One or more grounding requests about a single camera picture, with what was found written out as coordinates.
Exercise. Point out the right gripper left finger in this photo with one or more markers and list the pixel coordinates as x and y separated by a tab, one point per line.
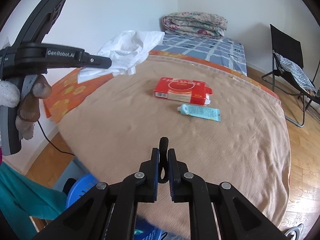
139	187

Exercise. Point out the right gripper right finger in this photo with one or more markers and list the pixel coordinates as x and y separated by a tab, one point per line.
187	187

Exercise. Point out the teal cream tube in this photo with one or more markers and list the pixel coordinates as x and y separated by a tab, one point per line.
200	112

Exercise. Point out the red cardboard box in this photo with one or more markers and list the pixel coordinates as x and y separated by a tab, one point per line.
184	90

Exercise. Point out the large white tissue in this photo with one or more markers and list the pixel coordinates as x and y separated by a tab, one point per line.
126	51

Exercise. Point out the left gloved hand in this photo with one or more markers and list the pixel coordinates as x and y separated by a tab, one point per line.
28	111

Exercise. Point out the blue plastic basket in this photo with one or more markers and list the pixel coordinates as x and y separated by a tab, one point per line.
90	210

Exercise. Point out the beige blanket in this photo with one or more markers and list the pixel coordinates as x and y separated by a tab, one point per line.
116	127

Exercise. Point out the blue checked mattress cover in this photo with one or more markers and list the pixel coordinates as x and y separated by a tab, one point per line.
224	52

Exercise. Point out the black white chair cushion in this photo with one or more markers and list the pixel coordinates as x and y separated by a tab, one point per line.
286	65

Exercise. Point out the folded floral quilt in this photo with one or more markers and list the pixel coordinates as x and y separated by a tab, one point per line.
198	24

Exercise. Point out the black folding chair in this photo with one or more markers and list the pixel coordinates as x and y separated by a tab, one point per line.
291	49

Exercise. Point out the white ring light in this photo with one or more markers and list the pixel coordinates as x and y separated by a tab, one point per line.
294	233

